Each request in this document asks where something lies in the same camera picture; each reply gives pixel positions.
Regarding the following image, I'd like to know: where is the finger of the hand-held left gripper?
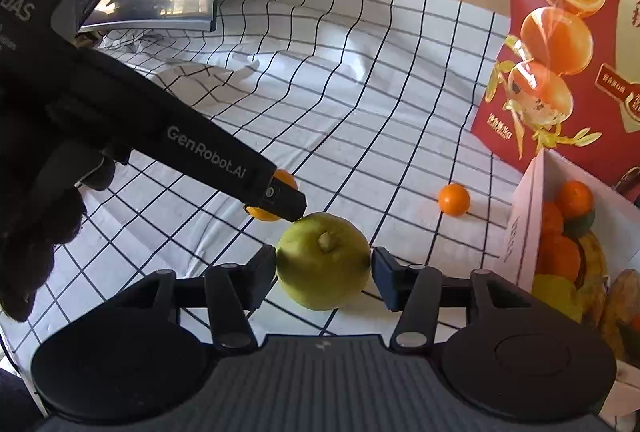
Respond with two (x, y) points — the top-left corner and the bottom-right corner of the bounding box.
(243, 179), (307, 222)

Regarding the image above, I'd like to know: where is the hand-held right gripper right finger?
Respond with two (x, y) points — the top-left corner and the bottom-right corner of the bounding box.
(371, 246), (540, 353)

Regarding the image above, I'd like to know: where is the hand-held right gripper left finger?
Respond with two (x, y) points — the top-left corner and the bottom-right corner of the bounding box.
(107, 245), (278, 355)

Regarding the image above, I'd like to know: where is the small kumquat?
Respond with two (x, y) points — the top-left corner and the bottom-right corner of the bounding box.
(438, 183), (471, 216)
(244, 169), (299, 222)

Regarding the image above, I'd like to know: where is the pink cardboard box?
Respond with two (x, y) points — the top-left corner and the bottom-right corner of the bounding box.
(492, 147), (640, 293)

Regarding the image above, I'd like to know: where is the large mandarin with stem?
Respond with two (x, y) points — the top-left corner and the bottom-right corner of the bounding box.
(536, 232), (582, 283)

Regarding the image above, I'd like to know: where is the round orange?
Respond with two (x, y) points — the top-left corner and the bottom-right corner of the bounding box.
(540, 201), (566, 238)

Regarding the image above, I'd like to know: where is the orange with green leaves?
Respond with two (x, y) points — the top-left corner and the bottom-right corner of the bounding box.
(554, 180), (596, 237)

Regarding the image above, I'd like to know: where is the yellow spotted banana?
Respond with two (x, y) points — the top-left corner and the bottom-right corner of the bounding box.
(531, 232), (611, 325)

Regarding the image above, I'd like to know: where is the person's left hand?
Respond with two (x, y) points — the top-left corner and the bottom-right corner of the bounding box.
(0, 155), (116, 322)

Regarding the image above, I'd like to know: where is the white black checked cloth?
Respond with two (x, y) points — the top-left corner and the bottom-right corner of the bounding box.
(0, 0), (523, 363)

